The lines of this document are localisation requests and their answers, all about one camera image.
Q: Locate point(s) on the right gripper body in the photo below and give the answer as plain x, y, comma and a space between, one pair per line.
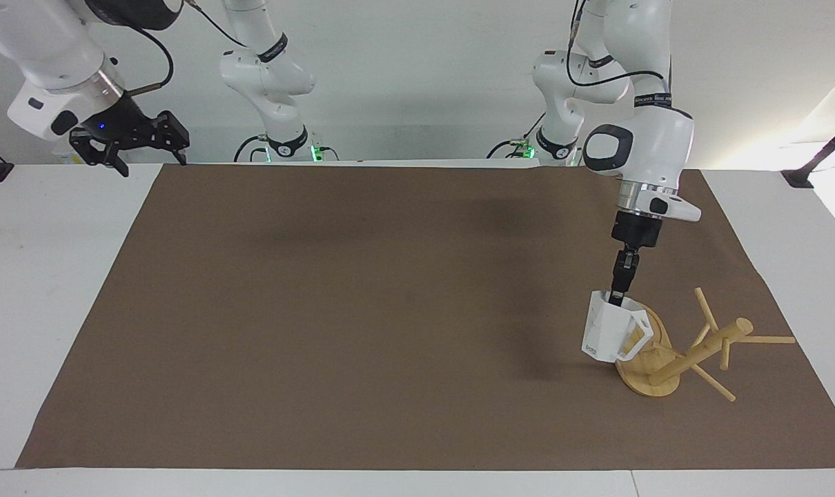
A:
122, 123

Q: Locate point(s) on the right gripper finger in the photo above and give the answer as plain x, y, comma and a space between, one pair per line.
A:
174, 135
92, 149

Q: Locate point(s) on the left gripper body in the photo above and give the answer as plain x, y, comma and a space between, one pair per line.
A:
637, 230

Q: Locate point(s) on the white angular cup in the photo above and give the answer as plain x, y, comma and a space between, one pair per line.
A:
605, 335

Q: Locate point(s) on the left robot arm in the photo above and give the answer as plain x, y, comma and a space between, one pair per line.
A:
649, 138

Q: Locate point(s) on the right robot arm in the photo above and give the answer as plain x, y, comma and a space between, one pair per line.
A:
45, 48

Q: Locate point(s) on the wooden cup rack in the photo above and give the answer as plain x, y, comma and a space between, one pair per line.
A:
649, 376

